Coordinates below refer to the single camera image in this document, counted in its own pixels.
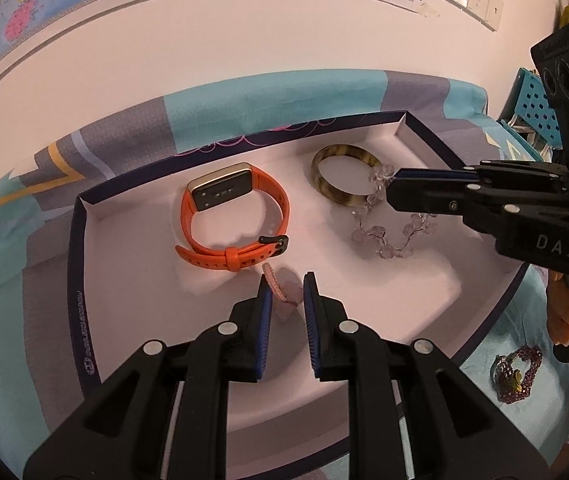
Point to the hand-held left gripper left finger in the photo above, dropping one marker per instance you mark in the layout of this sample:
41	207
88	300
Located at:
263	320

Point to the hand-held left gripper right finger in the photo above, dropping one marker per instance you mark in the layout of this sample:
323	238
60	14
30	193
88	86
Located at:
310	320

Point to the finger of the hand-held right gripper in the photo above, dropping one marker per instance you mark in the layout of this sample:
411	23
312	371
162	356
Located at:
424	195
434	174

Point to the white shallow tray box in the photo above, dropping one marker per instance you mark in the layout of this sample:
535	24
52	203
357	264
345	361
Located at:
129	260

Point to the teal perforated basket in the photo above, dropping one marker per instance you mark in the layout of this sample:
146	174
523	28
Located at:
534	110

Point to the orange smartwatch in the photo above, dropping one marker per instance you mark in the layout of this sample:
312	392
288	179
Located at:
234	257

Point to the tortoiseshell bangle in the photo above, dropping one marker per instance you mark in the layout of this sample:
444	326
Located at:
337	199

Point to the clear tape piece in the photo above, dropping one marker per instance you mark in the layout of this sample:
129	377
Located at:
428	10

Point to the teal and grey printed blanket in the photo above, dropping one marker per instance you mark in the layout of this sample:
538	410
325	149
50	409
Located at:
214	105

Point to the wall map poster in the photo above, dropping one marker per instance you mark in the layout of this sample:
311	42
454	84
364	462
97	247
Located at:
14	20

